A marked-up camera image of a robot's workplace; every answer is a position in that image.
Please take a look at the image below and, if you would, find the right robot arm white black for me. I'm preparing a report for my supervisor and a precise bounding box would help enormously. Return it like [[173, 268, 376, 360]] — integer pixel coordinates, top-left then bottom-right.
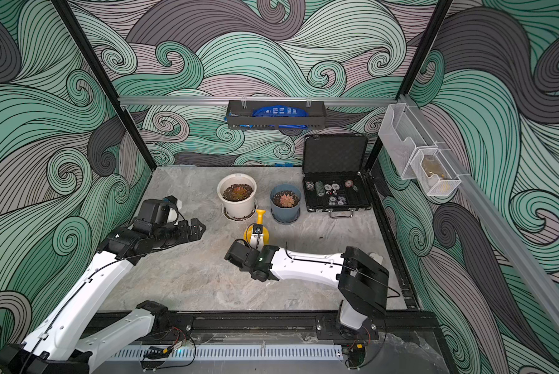
[[224, 239, 389, 330]]

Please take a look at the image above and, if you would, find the black wall-mounted tray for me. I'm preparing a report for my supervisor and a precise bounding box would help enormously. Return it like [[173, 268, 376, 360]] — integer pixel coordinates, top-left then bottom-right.
[[225, 100, 327, 130]]

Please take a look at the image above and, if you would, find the open black tool case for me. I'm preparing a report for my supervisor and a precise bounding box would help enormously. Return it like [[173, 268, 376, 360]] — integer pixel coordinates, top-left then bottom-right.
[[302, 134, 371, 218]]

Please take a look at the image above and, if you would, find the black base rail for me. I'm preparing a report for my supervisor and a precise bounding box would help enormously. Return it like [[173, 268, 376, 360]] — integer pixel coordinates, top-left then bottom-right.
[[152, 310, 438, 341]]

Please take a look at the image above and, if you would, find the yellow plastic watering can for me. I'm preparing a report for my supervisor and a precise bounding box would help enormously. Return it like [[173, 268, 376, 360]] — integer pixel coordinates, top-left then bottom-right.
[[243, 210, 270, 250]]

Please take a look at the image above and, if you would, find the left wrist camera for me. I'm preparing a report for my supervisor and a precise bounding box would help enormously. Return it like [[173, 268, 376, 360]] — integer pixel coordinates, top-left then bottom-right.
[[163, 196, 181, 224]]

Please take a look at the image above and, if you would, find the black frame post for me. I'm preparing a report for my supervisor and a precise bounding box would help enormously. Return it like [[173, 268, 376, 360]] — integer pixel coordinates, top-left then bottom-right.
[[51, 0, 157, 172], [364, 0, 453, 171]]

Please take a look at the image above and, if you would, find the pink succulent in blue pot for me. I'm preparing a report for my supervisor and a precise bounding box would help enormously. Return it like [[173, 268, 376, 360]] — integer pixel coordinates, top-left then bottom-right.
[[276, 191, 299, 209]]

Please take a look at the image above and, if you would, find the small clear plastic bin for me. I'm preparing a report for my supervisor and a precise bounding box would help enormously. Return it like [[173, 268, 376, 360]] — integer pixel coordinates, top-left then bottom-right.
[[410, 148, 462, 198]]

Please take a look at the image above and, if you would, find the red-green succulent in white pot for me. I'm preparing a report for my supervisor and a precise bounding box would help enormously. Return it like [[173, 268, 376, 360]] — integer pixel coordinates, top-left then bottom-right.
[[223, 184, 254, 202]]

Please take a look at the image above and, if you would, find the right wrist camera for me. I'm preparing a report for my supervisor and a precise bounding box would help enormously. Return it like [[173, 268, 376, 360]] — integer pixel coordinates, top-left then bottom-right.
[[250, 224, 264, 250]]

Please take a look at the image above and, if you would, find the white slotted cable duct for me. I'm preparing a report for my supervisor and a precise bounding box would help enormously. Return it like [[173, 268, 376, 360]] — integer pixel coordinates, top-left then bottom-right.
[[105, 344, 344, 362]]

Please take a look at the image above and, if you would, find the aluminium wall rail back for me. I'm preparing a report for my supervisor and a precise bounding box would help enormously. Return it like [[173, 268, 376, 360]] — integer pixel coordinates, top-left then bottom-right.
[[118, 95, 397, 108]]

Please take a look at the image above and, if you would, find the clear plastic wall bin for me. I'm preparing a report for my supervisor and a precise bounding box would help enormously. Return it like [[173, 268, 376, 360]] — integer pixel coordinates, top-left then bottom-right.
[[378, 103, 437, 180]]

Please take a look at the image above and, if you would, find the white pot saucer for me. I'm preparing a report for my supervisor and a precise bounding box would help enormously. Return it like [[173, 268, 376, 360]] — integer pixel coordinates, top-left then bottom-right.
[[223, 200, 257, 221]]

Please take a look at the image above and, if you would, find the small circuit board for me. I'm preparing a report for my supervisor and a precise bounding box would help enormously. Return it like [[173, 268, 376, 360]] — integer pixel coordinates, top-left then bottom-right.
[[140, 346, 173, 372], [345, 344, 366, 369]]

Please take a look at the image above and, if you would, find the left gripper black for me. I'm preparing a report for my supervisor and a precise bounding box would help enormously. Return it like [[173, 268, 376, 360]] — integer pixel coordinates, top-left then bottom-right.
[[153, 217, 208, 249]]

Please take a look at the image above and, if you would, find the white flower pot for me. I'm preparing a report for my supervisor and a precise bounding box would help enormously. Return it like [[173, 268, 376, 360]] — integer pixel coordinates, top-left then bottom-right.
[[217, 173, 257, 221]]

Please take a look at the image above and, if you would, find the aluminium wall rail right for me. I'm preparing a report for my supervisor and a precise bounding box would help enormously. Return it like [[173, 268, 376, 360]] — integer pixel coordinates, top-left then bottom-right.
[[398, 94, 559, 333]]

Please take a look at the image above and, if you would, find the left black frame post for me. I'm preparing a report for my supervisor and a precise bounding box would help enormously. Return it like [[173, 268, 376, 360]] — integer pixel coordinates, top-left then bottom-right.
[[51, 0, 157, 172]]

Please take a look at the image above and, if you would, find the blue-grey flower pot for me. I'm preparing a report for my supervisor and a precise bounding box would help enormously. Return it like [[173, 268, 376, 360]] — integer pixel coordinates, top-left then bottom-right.
[[270, 184, 302, 224]]

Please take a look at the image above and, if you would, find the blue object in tray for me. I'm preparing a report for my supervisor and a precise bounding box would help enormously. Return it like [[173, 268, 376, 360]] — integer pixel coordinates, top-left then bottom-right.
[[251, 105, 309, 118]]

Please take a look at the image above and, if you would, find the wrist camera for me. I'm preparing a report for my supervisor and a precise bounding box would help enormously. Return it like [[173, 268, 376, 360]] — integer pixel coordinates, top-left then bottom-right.
[[250, 224, 264, 250], [163, 196, 181, 224]]

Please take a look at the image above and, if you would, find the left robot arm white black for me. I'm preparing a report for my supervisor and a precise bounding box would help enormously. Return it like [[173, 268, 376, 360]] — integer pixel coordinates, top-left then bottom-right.
[[0, 196, 206, 373]]

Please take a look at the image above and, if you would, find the small circuit board left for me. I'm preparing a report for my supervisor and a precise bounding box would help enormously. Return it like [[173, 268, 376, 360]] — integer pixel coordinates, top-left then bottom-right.
[[140, 346, 173, 372]]

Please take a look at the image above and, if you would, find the right black frame post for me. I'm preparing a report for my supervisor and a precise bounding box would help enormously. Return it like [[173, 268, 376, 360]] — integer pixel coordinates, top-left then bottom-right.
[[364, 0, 453, 171]]

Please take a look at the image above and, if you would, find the small circuit board right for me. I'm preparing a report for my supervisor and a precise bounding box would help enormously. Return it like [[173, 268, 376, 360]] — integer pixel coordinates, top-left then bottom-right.
[[345, 344, 366, 369]]

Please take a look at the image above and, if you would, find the aluminium wall rail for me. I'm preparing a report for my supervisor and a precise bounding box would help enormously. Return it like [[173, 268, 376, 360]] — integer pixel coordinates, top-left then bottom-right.
[[398, 94, 559, 333], [118, 95, 397, 108]]

